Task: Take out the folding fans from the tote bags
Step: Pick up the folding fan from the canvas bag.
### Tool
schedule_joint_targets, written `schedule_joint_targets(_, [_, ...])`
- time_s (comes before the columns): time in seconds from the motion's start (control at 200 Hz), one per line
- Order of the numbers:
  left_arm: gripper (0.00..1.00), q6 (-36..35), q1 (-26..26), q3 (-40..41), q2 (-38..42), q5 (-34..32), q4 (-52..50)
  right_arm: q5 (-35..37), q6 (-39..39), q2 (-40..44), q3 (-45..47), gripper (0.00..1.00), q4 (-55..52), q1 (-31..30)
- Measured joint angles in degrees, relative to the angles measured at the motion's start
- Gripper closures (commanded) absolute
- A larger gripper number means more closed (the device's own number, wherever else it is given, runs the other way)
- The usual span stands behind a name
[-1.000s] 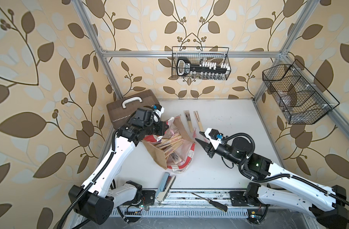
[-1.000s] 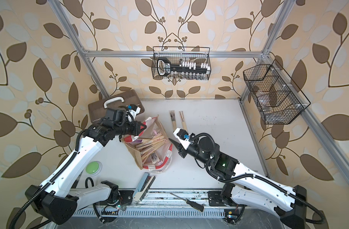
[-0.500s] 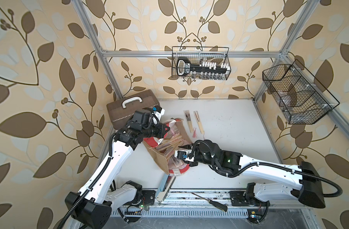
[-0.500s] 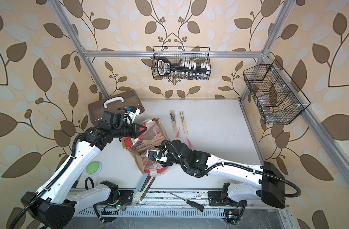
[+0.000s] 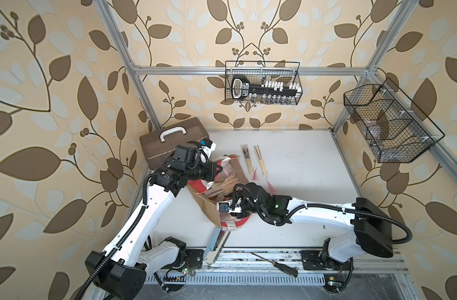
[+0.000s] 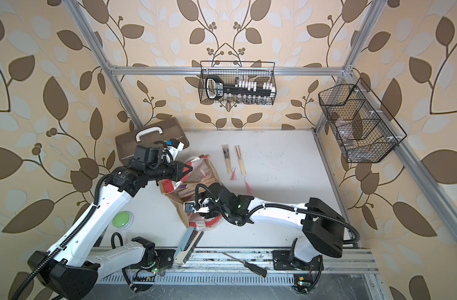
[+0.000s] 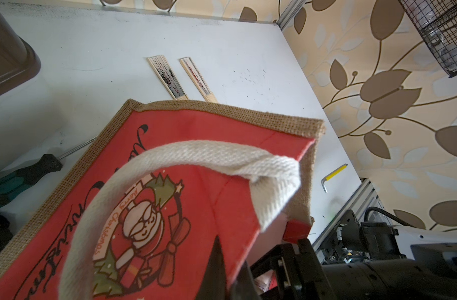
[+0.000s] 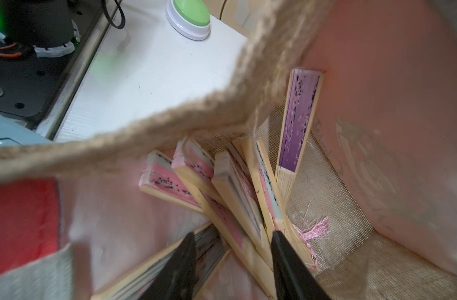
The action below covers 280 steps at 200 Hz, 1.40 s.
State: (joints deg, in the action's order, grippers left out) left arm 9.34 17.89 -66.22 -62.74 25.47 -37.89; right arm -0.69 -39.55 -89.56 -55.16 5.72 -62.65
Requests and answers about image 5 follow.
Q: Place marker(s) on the back black wire basket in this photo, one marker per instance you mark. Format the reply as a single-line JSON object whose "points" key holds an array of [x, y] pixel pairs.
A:
{"points": [[260, 71]]}

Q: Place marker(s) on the folding fans in bag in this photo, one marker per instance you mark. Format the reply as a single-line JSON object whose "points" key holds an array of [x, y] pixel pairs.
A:
{"points": [[223, 187]]}

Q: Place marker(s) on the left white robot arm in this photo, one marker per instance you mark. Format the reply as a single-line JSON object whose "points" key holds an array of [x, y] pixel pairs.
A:
{"points": [[119, 269]]}

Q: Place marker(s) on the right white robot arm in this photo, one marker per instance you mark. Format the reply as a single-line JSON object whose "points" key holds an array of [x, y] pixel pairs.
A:
{"points": [[344, 230]]}

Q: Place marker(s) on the black handled screwdriver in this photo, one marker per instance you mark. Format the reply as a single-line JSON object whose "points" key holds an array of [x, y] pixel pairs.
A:
{"points": [[291, 271]]}

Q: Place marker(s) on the folding fan plain wood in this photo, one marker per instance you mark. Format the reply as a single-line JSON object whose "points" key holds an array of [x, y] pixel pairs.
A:
{"points": [[263, 168]]}

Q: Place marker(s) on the black wire basket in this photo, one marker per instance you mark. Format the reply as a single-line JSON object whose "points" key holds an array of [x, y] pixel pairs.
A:
{"points": [[260, 71], [395, 127]]}

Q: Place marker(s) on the brown toolbox with white handle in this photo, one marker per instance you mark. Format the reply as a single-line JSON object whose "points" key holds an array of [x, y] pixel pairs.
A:
{"points": [[157, 146]]}

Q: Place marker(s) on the folding fan black print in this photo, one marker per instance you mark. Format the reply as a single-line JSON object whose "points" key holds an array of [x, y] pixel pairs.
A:
{"points": [[247, 157]]}

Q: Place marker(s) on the grey stapler tool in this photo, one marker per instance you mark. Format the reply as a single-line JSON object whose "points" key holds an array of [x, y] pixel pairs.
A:
{"points": [[215, 245]]}

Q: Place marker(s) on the right black wire basket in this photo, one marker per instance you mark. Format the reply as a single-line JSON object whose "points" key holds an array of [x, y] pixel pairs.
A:
{"points": [[395, 127]]}

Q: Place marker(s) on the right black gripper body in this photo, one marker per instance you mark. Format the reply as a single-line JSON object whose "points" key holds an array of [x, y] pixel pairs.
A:
{"points": [[246, 207]]}

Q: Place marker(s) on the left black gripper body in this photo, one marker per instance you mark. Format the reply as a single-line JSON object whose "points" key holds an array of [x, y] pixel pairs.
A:
{"points": [[196, 170]]}

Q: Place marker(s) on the black socket set holder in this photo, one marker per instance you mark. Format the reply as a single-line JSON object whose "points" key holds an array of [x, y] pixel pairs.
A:
{"points": [[241, 87]]}

